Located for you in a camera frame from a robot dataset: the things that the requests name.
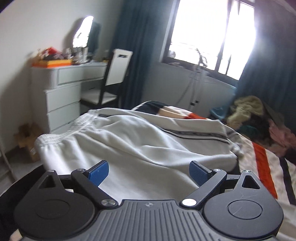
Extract white sweatpants with black stripe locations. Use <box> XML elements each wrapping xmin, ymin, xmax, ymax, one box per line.
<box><xmin>35</xmin><ymin>108</ymin><xmax>240</xmax><ymax>201</ymax></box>

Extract left teal curtain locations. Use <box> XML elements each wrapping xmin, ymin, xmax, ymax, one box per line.
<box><xmin>111</xmin><ymin>1</ymin><xmax>177</xmax><ymax>109</ymax></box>

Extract right teal curtain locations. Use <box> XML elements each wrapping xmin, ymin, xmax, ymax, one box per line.
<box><xmin>236</xmin><ymin>1</ymin><xmax>295</xmax><ymax>132</ymax></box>

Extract pile of clothes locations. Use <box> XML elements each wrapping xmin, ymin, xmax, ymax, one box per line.
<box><xmin>209</xmin><ymin>96</ymin><xmax>295</xmax><ymax>162</ymax></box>

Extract oval vanity mirror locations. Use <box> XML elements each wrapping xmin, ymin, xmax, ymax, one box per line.
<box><xmin>72</xmin><ymin>16</ymin><xmax>94</xmax><ymax>48</ymax></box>

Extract white black chair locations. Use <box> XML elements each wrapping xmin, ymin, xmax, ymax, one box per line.
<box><xmin>80</xmin><ymin>49</ymin><xmax>133</xmax><ymax>109</ymax></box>

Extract striped orange black white blanket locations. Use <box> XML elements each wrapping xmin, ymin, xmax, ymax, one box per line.
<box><xmin>131</xmin><ymin>100</ymin><xmax>296</xmax><ymax>241</ymax></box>

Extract cardboard box on floor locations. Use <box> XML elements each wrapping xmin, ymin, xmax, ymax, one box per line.
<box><xmin>14</xmin><ymin>123</ymin><xmax>44</xmax><ymax>162</ymax></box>

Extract white dresser with drawers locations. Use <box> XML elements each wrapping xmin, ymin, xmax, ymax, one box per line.
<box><xmin>30</xmin><ymin>62</ymin><xmax>107</xmax><ymax>133</ymax></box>

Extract orange box on dresser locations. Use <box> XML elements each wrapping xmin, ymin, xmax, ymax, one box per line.
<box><xmin>32</xmin><ymin>59</ymin><xmax>72</xmax><ymax>68</ymax></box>

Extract teal curtain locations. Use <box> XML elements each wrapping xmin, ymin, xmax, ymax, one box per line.
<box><xmin>111</xmin><ymin>1</ymin><xmax>177</xmax><ymax>109</ymax></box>
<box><xmin>236</xmin><ymin>1</ymin><xmax>295</xmax><ymax>132</ymax></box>

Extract window with dark frame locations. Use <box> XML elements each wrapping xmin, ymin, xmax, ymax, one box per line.
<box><xmin>163</xmin><ymin>1</ymin><xmax>256</xmax><ymax>80</ymax></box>

